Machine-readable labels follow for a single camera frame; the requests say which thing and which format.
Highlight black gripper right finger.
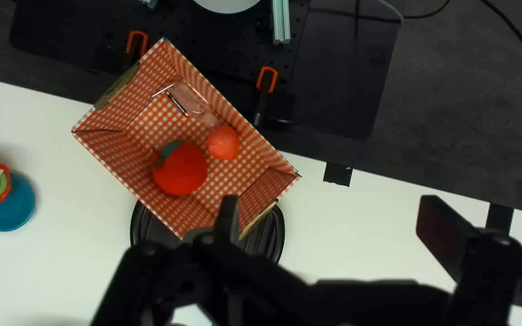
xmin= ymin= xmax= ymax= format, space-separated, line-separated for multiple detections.
xmin=415 ymin=193 xmax=522 ymax=326

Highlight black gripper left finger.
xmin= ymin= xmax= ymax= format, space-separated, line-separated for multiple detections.
xmin=89 ymin=193 xmax=321 ymax=326

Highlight black baking tray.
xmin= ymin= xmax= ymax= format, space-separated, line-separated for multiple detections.
xmin=129 ymin=197 xmax=287 ymax=267

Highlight black table clamp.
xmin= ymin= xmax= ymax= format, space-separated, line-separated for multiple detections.
xmin=323 ymin=161 xmax=355 ymax=186
xmin=486 ymin=202 xmax=517 ymax=231

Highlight red toy tomato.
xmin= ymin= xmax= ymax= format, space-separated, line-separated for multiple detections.
xmin=151 ymin=139 xmax=210 ymax=199

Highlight orange toy fruit ball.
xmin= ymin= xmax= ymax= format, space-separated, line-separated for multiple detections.
xmin=205 ymin=122 xmax=243 ymax=162

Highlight orange checkered cardboard box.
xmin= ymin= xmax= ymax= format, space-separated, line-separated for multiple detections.
xmin=71 ymin=36 xmax=303 ymax=242

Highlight small teal plate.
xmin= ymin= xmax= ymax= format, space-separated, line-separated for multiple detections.
xmin=0 ymin=171 xmax=38 ymax=233

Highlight clear plastic bottle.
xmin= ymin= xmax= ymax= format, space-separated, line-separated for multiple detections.
xmin=167 ymin=79 xmax=221 ymax=130

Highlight pale green bar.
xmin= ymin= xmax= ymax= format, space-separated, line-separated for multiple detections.
xmin=270 ymin=0 xmax=294 ymax=46

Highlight orange handled clamp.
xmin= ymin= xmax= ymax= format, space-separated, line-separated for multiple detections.
xmin=123 ymin=28 xmax=151 ymax=61
xmin=252 ymin=63 xmax=283 ymax=124

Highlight black floor cable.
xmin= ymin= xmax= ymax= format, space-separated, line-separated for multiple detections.
xmin=480 ymin=0 xmax=522 ymax=68

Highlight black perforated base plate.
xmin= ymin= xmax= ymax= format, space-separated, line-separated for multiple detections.
xmin=9 ymin=0 xmax=406 ymax=141

